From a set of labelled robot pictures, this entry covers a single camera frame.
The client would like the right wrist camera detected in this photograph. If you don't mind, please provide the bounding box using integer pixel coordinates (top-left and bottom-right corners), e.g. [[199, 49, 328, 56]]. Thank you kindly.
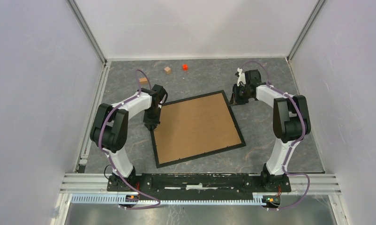
[[235, 67, 246, 87]]

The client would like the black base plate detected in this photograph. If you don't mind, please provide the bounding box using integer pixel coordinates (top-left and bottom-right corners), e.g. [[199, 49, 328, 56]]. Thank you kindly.
[[107, 173, 292, 201]]

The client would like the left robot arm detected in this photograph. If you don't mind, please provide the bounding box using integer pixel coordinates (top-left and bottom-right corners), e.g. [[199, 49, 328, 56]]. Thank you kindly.
[[90, 84, 168, 191]]

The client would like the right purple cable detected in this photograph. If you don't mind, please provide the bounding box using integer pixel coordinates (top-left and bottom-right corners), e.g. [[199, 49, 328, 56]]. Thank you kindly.
[[241, 60, 311, 210]]

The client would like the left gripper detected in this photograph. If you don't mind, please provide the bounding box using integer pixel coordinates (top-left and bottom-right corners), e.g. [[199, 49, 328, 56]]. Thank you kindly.
[[144, 106, 162, 131]]

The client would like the black picture frame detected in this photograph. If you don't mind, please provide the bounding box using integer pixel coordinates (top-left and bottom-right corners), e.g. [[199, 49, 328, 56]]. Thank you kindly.
[[149, 90, 247, 170]]

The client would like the aluminium rail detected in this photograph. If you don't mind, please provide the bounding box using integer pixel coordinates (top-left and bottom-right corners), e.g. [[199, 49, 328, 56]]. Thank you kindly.
[[60, 173, 342, 206]]

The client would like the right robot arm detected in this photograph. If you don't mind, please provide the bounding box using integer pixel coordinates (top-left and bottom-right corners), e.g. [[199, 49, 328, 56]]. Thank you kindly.
[[229, 68, 311, 191]]

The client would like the light wooden cube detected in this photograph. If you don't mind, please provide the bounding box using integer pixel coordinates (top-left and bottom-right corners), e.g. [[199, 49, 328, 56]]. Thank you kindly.
[[164, 67, 172, 75]]

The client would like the brown wooden block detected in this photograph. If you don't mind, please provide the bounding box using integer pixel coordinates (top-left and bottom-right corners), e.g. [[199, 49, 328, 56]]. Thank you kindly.
[[139, 77, 149, 84]]

